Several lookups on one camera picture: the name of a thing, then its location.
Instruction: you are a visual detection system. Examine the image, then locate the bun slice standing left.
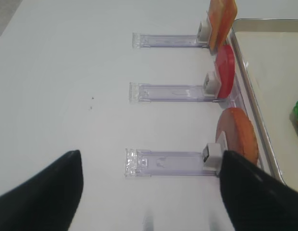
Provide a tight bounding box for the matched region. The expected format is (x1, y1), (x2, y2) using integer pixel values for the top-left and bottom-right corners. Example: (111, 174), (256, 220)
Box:
(215, 107), (259, 165)

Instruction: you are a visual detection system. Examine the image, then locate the white metal tray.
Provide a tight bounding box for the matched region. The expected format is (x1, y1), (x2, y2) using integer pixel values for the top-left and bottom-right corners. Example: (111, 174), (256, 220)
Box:
(230, 19), (298, 191)

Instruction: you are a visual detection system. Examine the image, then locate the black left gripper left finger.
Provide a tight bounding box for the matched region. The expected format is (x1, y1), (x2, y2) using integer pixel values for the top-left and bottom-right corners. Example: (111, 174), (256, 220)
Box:
(0, 150), (84, 231)

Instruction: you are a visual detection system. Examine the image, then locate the orange cheese slice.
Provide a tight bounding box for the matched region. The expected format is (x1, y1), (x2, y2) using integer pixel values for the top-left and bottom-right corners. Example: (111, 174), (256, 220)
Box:
(215, 0), (237, 50)
(208, 0), (226, 52)

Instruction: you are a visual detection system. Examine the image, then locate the clear tomato pusher track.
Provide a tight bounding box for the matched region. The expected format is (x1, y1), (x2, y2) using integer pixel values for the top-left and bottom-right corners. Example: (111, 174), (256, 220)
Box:
(129, 72), (224, 103)

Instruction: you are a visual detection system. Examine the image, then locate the clear cheese pusher track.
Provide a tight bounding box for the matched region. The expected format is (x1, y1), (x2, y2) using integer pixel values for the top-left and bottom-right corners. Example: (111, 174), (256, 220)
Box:
(132, 19), (212, 49)

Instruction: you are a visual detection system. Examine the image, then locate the orange cheese slice inner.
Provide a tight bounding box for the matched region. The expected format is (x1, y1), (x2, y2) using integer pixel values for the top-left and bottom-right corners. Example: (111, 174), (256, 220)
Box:
(215, 0), (237, 50)

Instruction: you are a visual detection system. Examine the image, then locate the red tomato slice standing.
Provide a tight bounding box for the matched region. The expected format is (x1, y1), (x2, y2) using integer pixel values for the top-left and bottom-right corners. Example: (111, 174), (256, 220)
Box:
(215, 45), (235, 99)

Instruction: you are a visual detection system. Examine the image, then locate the orange cheese slice outer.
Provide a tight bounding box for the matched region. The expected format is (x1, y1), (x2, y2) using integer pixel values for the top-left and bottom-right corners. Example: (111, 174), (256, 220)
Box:
(208, 0), (226, 52)

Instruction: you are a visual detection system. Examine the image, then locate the clear bun pusher track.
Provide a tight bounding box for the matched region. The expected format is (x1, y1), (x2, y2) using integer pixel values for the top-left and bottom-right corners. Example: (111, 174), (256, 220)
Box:
(124, 143), (225, 177)

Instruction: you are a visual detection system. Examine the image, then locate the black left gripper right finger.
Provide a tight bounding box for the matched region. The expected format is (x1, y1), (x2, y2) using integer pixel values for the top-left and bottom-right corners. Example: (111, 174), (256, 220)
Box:
(220, 151), (298, 231)

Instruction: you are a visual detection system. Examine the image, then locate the bottom bun slice on tray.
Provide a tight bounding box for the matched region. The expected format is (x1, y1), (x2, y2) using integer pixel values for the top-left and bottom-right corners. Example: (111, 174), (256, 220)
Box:
(289, 112), (298, 136)

